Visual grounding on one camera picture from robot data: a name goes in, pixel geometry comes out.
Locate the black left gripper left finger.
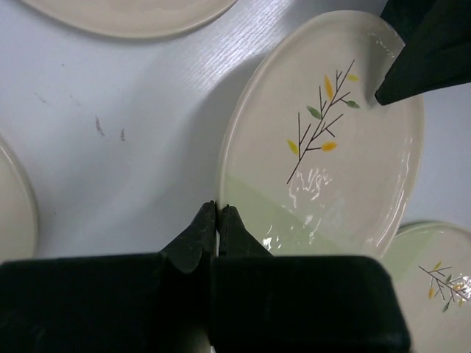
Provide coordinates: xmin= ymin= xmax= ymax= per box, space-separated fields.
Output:
xmin=1 ymin=202 xmax=216 ymax=352

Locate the cream plate blue section back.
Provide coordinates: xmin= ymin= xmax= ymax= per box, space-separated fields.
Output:
xmin=24 ymin=0 xmax=236 ymax=39

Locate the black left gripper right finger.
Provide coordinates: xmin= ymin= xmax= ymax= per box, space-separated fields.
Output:
xmin=211 ymin=206 xmax=411 ymax=352

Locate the cream plate green section front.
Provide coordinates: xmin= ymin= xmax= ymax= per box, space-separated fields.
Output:
xmin=381 ymin=222 xmax=470 ymax=353

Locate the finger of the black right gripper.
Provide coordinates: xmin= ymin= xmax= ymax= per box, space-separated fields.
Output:
xmin=375 ymin=0 xmax=470 ymax=105

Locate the cream plate green section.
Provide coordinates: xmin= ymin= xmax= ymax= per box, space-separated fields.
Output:
xmin=216 ymin=10 xmax=424 ymax=257
xmin=381 ymin=222 xmax=470 ymax=353

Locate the cream plate yellow section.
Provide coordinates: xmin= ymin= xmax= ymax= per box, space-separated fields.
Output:
xmin=1 ymin=140 xmax=39 ymax=262

